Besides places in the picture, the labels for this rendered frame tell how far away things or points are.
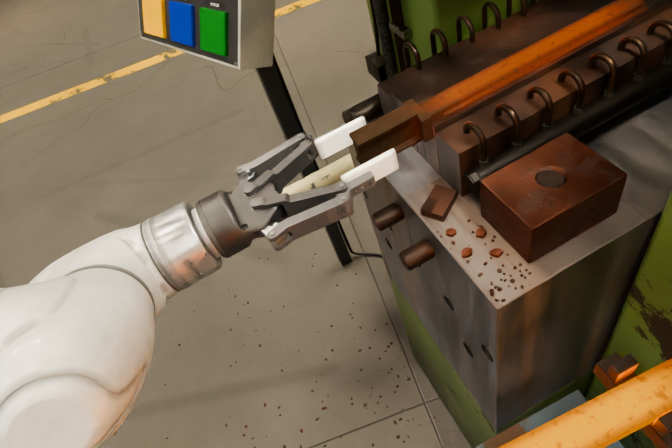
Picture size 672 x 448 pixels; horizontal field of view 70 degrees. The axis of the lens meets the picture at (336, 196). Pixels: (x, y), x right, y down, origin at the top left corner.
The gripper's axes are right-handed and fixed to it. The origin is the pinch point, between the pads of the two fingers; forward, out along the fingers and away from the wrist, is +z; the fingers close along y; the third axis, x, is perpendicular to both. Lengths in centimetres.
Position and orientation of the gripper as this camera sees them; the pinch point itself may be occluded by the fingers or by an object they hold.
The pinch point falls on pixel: (360, 152)
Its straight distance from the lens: 58.3
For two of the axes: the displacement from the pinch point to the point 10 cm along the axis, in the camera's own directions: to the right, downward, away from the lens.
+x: -2.4, -6.4, -7.3
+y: 4.2, 6.1, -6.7
